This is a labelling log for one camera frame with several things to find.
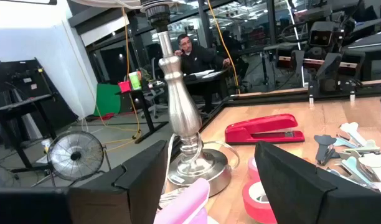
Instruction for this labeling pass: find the red tape roll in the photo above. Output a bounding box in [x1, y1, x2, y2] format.
[242, 179, 278, 224]

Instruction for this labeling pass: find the silver table lamp white shade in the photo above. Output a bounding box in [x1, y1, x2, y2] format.
[70, 0, 232, 197]

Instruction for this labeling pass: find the red stapler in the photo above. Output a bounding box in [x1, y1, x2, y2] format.
[224, 113, 306, 146]

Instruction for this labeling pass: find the black desk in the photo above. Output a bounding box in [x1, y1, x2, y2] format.
[181, 68, 232, 108]
[0, 93, 59, 174]
[115, 81, 170, 144]

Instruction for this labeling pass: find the clear lamp cord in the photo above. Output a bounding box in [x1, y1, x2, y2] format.
[159, 133, 241, 208]

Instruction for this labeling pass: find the round metal floor fan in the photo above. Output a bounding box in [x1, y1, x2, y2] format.
[31, 129, 113, 187]

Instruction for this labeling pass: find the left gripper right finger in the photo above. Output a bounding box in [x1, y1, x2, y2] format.
[254, 141, 381, 224]

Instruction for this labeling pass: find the green board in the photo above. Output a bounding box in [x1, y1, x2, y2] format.
[93, 83, 121, 117]

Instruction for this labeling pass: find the pink tape roll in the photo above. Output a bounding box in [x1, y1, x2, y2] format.
[247, 156, 261, 181]

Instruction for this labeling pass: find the grey office chair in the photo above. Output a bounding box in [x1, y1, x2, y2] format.
[139, 57, 169, 119]

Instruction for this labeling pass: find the yellow cable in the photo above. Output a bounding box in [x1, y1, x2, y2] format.
[207, 0, 242, 95]
[95, 6, 142, 153]

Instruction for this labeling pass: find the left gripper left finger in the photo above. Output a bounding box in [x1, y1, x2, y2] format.
[0, 140, 169, 224]

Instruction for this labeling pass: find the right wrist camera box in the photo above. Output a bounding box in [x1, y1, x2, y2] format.
[308, 21, 335, 48]

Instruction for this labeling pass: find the person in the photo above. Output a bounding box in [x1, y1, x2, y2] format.
[174, 33, 232, 75]

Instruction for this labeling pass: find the red box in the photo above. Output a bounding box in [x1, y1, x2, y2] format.
[118, 80, 132, 93]

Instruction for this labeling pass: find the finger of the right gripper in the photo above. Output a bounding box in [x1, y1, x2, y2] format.
[316, 52, 343, 82]
[291, 49, 306, 76]

